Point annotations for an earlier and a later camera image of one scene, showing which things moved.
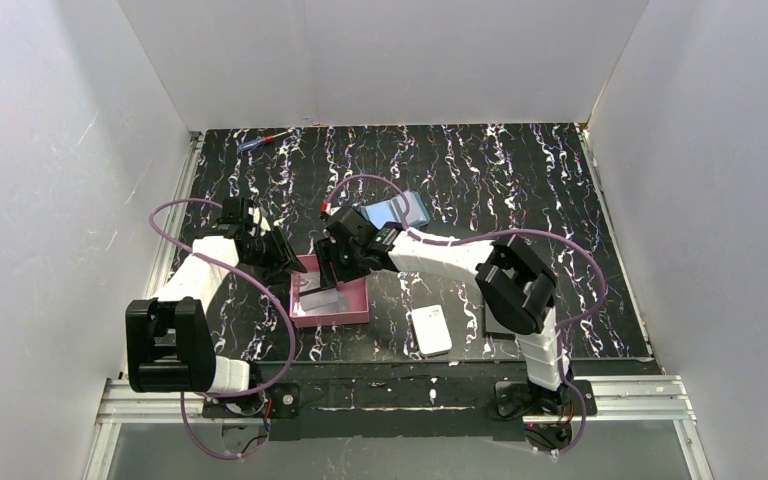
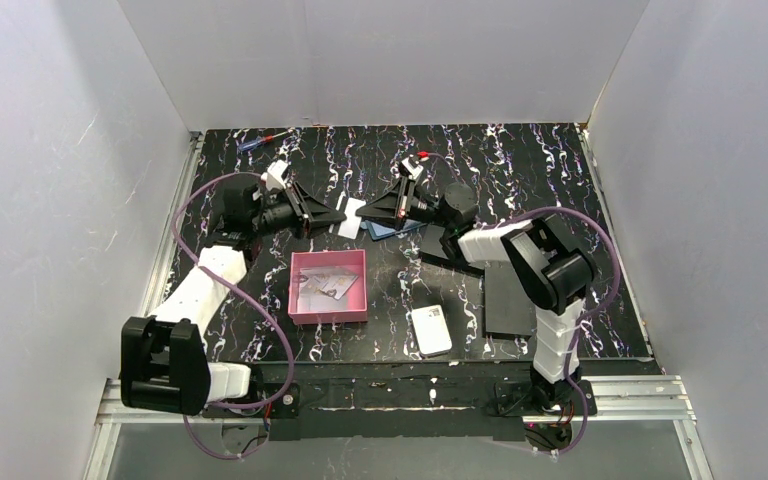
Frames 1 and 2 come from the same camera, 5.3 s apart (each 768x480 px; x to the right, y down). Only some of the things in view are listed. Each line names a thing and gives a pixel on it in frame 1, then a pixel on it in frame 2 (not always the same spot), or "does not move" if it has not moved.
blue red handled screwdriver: (260, 140) does not move
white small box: (430, 330) does not move
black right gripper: (334, 264) → (400, 201)
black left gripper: (279, 253) → (297, 208)
